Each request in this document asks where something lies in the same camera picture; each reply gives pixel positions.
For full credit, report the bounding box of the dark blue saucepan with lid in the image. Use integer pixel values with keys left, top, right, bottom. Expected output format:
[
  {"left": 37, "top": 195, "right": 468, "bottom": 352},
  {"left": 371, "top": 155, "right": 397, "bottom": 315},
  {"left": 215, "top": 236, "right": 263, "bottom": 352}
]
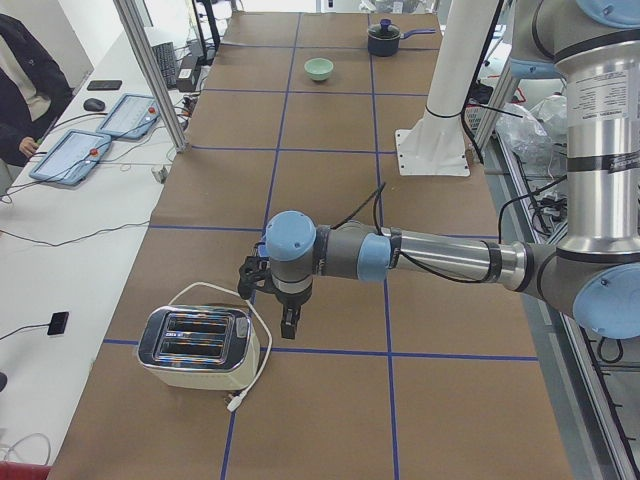
[{"left": 367, "top": 18, "right": 436, "bottom": 57}]

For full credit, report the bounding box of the person in dark jacket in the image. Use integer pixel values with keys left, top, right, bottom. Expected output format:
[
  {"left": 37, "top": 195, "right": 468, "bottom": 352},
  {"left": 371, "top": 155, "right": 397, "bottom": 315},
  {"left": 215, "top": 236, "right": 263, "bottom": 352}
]
[{"left": 1, "top": 14, "right": 73, "bottom": 167}]

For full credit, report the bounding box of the aluminium frame post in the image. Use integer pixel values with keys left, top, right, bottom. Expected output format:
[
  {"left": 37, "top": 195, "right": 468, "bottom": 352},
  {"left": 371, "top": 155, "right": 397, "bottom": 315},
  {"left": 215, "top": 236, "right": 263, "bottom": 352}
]
[{"left": 114, "top": 0, "right": 187, "bottom": 153}]

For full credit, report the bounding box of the black keyboard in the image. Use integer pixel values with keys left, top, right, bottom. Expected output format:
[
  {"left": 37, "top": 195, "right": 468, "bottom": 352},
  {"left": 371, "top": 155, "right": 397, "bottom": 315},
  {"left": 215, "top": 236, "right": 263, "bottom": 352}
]
[{"left": 151, "top": 42, "right": 178, "bottom": 89}]

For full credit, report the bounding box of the white central pillar mount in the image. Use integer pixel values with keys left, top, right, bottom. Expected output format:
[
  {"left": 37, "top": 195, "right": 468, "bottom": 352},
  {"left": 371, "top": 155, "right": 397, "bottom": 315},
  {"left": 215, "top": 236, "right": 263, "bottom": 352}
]
[{"left": 395, "top": 0, "right": 502, "bottom": 177}]

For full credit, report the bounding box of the black smartphone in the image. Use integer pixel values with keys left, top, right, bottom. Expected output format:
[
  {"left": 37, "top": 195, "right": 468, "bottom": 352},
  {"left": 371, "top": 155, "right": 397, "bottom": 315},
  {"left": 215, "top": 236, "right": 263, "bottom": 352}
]
[{"left": 86, "top": 80, "right": 122, "bottom": 91}]

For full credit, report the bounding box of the white toaster power cord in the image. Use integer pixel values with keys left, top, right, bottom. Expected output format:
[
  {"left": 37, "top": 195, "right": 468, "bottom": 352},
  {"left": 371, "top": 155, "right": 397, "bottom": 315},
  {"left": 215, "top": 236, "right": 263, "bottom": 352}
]
[{"left": 167, "top": 281, "right": 274, "bottom": 413}]

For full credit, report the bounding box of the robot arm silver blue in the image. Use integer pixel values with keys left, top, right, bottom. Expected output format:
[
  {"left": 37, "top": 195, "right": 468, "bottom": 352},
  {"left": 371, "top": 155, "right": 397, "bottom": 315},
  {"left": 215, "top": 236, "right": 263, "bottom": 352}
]
[{"left": 260, "top": 1, "right": 639, "bottom": 339}]

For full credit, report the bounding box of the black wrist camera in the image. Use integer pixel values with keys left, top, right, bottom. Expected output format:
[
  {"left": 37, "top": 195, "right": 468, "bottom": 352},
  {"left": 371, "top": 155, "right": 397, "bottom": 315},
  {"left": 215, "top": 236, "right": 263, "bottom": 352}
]
[{"left": 237, "top": 255, "right": 275, "bottom": 300}]

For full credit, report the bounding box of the cream chrome toaster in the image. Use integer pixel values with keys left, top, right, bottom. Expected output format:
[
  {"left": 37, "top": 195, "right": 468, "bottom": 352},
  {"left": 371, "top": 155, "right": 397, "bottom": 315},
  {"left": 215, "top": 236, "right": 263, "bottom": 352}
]
[{"left": 137, "top": 305, "right": 260, "bottom": 391}]

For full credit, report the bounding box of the small black square device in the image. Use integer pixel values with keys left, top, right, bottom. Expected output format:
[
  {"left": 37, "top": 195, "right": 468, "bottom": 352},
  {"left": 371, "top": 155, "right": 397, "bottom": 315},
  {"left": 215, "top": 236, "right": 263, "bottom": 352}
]
[{"left": 47, "top": 311, "right": 69, "bottom": 336}]

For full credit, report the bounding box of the black computer mouse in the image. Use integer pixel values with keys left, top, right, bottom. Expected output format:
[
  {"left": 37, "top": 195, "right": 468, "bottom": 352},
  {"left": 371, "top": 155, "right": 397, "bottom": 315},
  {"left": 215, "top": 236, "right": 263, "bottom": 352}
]
[{"left": 83, "top": 98, "right": 106, "bottom": 113}]

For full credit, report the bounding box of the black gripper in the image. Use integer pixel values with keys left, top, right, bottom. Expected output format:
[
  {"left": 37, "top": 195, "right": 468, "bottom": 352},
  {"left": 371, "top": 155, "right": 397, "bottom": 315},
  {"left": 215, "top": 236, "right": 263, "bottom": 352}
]
[{"left": 275, "top": 287, "right": 311, "bottom": 340}]

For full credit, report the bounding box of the blue teach pendant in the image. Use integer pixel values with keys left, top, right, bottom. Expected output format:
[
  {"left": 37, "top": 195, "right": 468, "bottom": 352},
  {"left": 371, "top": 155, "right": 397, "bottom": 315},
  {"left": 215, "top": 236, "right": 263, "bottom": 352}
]
[
  {"left": 96, "top": 93, "right": 159, "bottom": 140},
  {"left": 29, "top": 129, "right": 112, "bottom": 186}
]

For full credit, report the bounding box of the far blue teach pendant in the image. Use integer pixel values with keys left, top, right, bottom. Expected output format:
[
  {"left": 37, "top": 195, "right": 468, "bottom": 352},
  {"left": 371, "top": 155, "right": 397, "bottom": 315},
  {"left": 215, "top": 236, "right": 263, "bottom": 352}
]
[{"left": 96, "top": 93, "right": 159, "bottom": 140}]

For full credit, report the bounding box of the near blue teach pendant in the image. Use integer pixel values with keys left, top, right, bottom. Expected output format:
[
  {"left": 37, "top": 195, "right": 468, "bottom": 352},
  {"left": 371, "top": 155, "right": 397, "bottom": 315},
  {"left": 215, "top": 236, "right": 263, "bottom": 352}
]
[{"left": 29, "top": 129, "right": 112, "bottom": 186}]

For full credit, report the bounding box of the clear plastic bag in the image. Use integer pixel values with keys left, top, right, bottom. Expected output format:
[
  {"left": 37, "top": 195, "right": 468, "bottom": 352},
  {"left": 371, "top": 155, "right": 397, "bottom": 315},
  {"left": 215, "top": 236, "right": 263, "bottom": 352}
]
[{"left": 495, "top": 94, "right": 568, "bottom": 163}]

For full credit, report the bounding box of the green bowl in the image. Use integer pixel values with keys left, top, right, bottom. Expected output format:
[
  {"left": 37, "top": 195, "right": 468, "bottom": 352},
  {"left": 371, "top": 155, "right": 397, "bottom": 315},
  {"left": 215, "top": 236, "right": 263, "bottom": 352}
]
[{"left": 304, "top": 57, "right": 334, "bottom": 82}]

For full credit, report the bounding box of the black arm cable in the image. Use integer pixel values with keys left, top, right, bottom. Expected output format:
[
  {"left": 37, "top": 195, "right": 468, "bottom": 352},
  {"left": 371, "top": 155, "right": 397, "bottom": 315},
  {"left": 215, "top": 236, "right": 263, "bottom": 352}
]
[{"left": 333, "top": 182, "right": 494, "bottom": 286}]

